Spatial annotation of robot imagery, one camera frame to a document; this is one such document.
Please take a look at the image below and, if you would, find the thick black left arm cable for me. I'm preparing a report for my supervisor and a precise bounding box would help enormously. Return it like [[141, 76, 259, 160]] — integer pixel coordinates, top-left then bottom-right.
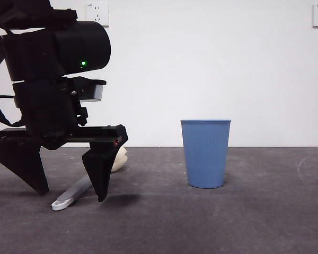
[[0, 57, 26, 127]]

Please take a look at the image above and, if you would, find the blue ribbed plastic cup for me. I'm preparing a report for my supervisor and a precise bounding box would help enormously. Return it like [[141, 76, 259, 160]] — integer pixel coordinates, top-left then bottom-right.
[[180, 119, 232, 189]]

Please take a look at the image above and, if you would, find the pale grey left wrist camera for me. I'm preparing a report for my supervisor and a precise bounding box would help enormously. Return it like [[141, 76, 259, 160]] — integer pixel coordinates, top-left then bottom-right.
[[79, 82, 105, 103]]

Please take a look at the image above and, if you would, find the grey handled sponge cup brush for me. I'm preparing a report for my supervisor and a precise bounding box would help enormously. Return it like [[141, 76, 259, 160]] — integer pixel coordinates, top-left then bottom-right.
[[51, 147, 128, 212]]

